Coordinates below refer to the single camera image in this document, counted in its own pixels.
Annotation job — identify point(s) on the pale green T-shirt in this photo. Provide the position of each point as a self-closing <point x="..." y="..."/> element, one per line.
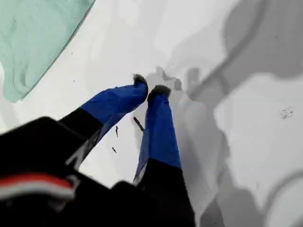
<point x="30" y="42"/>

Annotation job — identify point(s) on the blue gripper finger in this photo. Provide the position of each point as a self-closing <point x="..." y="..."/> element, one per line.
<point x="118" y="99"/>
<point x="157" y="132"/>

